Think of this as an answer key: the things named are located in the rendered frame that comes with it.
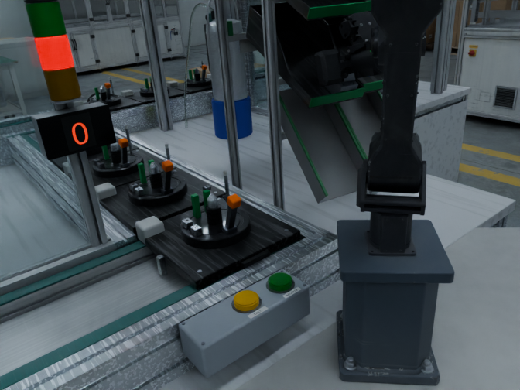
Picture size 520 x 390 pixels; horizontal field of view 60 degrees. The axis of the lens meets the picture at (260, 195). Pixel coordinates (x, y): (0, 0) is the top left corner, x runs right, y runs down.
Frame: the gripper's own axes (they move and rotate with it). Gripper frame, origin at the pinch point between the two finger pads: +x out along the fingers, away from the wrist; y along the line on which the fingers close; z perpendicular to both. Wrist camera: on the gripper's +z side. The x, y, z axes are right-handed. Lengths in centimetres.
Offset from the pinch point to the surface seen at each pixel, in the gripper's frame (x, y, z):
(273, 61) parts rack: 8.4, 10.6, 3.5
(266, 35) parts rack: 7.9, 11.5, 8.6
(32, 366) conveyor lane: -7, 66, -33
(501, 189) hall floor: 127, -218, -100
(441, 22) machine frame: 83, -123, 12
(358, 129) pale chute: 12.1, -11.2, -15.1
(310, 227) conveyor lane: 0.5, 13.3, -30.2
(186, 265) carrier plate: 0.7, 39.7, -28.9
